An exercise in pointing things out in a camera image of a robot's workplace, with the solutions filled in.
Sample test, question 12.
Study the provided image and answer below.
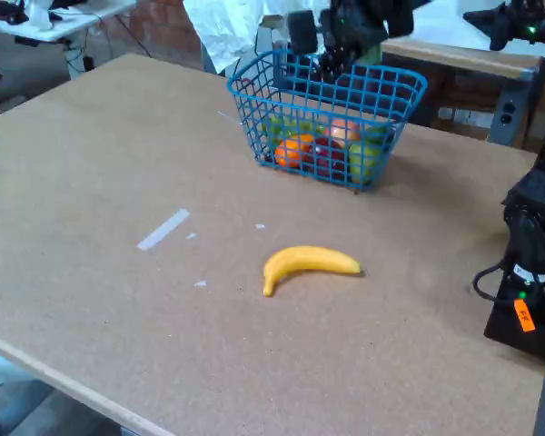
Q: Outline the black toy grapes bunch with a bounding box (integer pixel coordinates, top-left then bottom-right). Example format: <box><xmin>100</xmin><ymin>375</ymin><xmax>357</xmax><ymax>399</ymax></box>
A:
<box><xmin>316</xmin><ymin>43</ymin><xmax>383</xmax><ymax>87</ymax></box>

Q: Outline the white crumpled sheet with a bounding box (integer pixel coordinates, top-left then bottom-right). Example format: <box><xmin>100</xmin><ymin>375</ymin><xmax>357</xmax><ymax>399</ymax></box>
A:
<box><xmin>183</xmin><ymin>0</ymin><xmax>332</xmax><ymax>74</ymax></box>

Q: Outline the pink toy peach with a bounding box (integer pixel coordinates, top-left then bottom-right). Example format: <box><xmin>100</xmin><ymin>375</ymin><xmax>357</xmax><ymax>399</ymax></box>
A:
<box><xmin>326</xmin><ymin>118</ymin><xmax>362</xmax><ymax>146</ymax></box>

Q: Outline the toy orange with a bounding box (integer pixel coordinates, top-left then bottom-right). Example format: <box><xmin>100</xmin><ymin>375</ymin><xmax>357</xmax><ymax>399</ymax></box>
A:
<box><xmin>274</xmin><ymin>134</ymin><xmax>314</xmax><ymax>170</ymax></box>

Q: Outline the red toy pomegranate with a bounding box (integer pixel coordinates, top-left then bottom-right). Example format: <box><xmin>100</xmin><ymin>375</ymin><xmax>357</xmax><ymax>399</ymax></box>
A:
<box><xmin>306</xmin><ymin>138</ymin><xmax>347</xmax><ymax>179</ymax></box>

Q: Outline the green toy pear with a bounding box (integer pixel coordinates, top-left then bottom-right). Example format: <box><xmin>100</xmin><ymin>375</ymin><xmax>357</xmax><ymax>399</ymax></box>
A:
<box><xmin>347</xmin><ymin>141</ymin><xmax>383</xmax><ymax>183</ymax></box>

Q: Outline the white background table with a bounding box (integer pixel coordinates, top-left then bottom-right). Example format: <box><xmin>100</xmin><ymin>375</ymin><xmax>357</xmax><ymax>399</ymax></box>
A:
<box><xmin>0</xmin><ymin>0</ymin><xmax>138</xmax><ymax>45</ymax></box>

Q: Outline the yellow toy banana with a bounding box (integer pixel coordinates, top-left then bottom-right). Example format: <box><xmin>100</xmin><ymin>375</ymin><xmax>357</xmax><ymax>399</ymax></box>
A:
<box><xmin>262</xmin><ymin>245</ymin><xmax>363</xmax><ymax>298</ymax></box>

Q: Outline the long white tape strip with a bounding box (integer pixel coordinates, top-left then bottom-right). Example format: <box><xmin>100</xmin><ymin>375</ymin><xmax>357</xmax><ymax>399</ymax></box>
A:
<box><xmin>135</xmin><ymin>208</ymin><xmax>192</xmax><ymax>252</ymax></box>

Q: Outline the orange label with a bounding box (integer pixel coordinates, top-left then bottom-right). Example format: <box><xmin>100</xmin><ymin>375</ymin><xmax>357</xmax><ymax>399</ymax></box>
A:
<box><xmin>513</xmin><ymin>298</ymin><xmax>537</xmax><ymax>333</ymax></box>

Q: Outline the blue wire basket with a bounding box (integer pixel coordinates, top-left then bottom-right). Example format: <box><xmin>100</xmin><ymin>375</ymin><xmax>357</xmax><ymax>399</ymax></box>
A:
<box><xmin>226</xmin><ymin>45</ymin><xmax>429</xmax><ymax>193</ymax></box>

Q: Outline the black looped base cable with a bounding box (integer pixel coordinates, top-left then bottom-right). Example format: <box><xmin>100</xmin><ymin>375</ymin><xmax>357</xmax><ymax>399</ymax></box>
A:
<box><xmin>471</xmin><ymin>262</ymin><xmax>515</xmax><ymax>303</ymax></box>

